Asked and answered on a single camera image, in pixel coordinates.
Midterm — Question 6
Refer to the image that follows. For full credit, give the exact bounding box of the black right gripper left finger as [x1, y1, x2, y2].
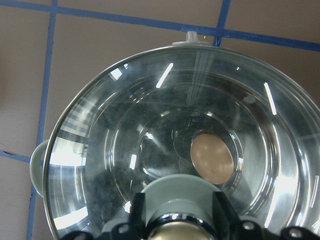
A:
[127, 192, 146, 232]

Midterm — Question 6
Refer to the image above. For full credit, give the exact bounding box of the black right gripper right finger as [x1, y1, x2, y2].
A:
[212, 191, 240, 232]

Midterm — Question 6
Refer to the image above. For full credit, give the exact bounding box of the beige egg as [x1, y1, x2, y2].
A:
[190, 133, 234, 185]

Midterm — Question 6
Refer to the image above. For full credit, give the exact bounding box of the glass pot lid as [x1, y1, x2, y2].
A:
[43, 45, 320, 239]

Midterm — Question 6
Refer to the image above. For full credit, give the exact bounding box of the pale green steel pot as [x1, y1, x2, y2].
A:
[30, 32, 320, 240]

